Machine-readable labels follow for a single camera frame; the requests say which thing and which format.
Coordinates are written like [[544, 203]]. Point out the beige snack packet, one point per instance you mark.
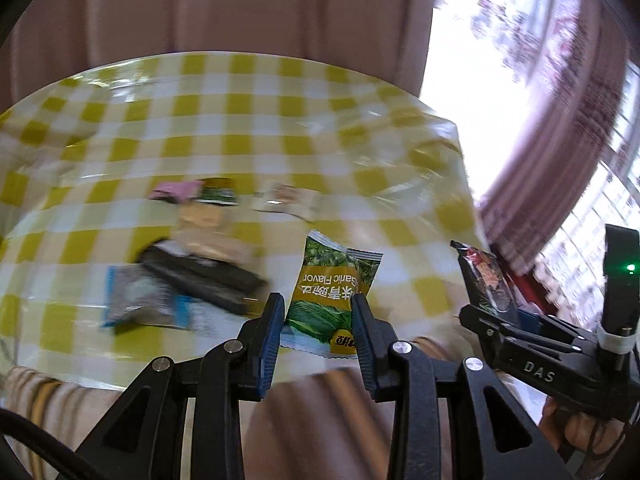
[[210, 240]]

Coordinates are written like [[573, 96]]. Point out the person's right hand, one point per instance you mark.
[[575, 430]]

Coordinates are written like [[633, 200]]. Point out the brown pleated curtain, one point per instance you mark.
[[225, 5]]

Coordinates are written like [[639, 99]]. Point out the white nut snack packet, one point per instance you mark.
[[287, 200]]

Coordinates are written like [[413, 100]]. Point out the black gold-edged snack packet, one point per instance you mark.
[[200, 275]]

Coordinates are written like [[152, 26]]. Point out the pink embroidered curtain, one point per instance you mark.
[[550, 135]]

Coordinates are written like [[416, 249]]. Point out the red and black snack packet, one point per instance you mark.
[[482, 270]]

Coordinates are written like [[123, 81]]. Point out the dark green snack packet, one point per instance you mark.
[[218, 196]]

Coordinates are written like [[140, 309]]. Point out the small pink snack packet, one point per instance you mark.
[[175, 191]]

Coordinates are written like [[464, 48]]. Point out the yellow checked plastic tablecloth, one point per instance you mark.
[[350, 135]]

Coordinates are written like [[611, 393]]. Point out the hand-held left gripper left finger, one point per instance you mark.
[[269, 342]]

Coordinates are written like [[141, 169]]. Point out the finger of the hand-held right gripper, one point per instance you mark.
[[531, 321], [500, 332]]

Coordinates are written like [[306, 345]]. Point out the small seed packet blue edges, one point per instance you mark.
[[135, 297]]

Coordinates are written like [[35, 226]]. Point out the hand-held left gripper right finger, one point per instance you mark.
[[364, 345]]

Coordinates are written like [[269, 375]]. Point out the green pea snack packet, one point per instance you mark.
[[325, 290]]

